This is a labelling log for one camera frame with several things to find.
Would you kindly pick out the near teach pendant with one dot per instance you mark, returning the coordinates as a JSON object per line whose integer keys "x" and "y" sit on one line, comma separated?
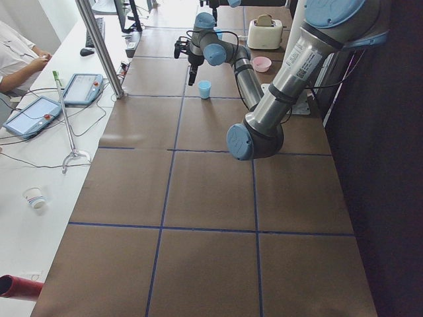
{"x": 34, "y": 118}

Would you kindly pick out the toast slice in toaster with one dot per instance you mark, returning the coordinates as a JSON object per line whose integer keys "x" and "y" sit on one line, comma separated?
{"x": 264, "y": 20}

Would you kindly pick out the red cylinder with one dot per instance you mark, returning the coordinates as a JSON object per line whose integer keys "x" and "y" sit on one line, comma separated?
{"x": 20, "y": 288}

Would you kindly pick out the computer monitor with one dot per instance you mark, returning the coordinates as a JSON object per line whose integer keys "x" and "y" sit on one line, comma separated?
{"x": 128, "y": 16}

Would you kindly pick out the black computer mouse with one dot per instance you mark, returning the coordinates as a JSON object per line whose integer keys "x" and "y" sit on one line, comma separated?
{"x": 84, "y": 52}

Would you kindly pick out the aluminium frame post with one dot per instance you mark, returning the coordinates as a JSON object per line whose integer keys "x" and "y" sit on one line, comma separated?
{"x": 100, "y": 46}

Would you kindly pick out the light blue cup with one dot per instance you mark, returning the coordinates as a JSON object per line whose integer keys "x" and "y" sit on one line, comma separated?
{"x": 219, "y": 33}
{"x": 204, "y": 88}

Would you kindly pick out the pink bowl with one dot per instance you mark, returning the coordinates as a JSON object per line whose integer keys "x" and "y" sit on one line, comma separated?
{"x": 261, "y": 64}

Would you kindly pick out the cream toaster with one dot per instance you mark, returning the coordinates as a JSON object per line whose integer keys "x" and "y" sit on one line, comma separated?
{"x": 265, "y": 37}

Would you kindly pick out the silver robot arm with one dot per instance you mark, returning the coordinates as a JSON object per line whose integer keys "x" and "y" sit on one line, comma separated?
{"x": 215, "y": 4}
{"x": 328, "y": 27}

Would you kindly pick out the far teach pendant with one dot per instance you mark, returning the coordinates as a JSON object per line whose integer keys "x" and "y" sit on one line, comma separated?
{"x": 82, "y": 89}

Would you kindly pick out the person in white shirt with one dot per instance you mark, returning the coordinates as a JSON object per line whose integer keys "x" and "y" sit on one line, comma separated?
{"x": 21, "y": 62}

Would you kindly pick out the teach pendant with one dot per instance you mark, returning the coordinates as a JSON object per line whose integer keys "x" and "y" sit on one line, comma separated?
{"x": 34, "y": 118}
{"x": 82, "y": 89}

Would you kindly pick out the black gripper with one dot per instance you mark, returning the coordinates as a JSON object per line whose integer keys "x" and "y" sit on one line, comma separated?
{"x": 192, "y": 60}

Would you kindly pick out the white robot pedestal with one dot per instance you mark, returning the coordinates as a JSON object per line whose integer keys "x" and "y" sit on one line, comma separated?
{"x": 301, "y": 59}

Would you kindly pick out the paper cup on desk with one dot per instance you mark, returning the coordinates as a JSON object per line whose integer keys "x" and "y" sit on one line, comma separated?
{"x": 34, "y": 197}

